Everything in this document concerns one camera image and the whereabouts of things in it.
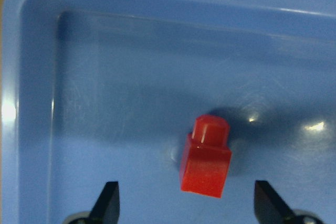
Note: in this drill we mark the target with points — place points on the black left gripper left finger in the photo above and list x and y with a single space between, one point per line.
105 210

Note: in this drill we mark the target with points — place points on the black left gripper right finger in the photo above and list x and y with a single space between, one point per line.
269 207

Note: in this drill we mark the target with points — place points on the red block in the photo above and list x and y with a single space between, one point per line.
206 157

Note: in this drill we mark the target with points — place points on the blue plastic tray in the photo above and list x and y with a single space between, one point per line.
108 90

